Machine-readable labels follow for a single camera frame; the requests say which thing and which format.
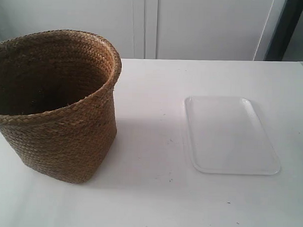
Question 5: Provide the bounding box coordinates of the brown woven basket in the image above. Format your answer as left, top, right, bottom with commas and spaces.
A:
0, 30, 122, 183

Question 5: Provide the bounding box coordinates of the white rectangular plastic tray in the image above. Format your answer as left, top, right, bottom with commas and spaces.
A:
184, 96, 281, 176

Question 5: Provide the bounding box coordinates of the dark vertical post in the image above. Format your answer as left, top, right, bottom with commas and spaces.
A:
264, 0, 303, 62

